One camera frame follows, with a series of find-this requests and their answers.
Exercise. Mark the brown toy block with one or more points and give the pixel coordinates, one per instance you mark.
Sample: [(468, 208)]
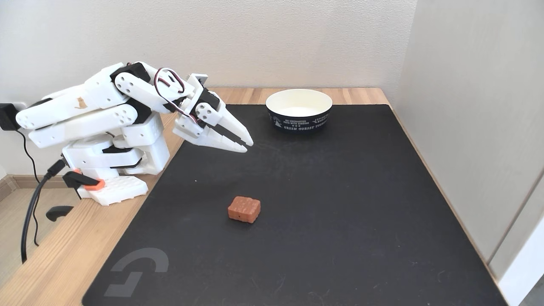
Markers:
[(244, 209)]

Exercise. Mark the white and navy paper bowl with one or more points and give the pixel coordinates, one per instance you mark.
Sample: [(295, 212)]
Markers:
[(298, 117)]

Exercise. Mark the black and orange clamp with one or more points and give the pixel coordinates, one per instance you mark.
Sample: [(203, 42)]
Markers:
[(78, 180)]

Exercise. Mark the black desk mat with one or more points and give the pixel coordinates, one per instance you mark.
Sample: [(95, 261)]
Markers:
[(323, 221)]

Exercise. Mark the wooden baseboard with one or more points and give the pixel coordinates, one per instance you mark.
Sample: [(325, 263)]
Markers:
[(25, 182)]

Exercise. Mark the black power adapter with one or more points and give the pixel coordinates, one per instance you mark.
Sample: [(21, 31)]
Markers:
[(7, 117)]

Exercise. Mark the white wall outlet plate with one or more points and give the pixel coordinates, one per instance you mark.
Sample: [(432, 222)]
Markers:
[(21, 105)]

